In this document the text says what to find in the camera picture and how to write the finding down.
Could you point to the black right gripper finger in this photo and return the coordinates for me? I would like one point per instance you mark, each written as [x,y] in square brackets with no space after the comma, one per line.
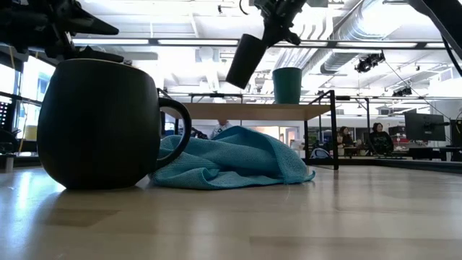
[293,38]
[273,32]

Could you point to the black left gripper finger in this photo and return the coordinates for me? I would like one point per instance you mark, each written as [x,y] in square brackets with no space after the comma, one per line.
[95,24]
[103,56]

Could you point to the black tall cup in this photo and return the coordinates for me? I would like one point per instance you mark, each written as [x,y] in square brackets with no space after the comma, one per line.
[246,61]

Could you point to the green plastic cup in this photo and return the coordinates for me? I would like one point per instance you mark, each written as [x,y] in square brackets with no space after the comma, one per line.
[287,86]

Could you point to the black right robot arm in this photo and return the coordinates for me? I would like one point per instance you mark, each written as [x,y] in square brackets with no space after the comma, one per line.
[442,18]

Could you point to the wooden raised shelf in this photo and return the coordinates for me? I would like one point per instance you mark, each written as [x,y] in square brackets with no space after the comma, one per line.
[252,111]

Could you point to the black beam with light strips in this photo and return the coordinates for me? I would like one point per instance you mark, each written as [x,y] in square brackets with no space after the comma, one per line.
[252,42]

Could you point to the person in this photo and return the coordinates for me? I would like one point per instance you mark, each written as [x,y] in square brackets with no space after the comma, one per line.
[346,137]
[380,141]
[220,127]

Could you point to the teal microfibre cloth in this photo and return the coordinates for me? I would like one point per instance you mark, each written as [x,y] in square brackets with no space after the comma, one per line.
[234,162]

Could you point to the black computer monitor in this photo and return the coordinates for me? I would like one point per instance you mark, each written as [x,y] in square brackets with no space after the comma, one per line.
[424,126]

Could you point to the silver ceiling duct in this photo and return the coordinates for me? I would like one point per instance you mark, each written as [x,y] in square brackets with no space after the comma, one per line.
[346,32]

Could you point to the black hanging overhead camera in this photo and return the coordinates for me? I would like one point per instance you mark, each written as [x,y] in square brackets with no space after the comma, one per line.
[369,62]

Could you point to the black aluminium table frame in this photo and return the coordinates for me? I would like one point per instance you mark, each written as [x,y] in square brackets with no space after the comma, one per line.
[415,164]

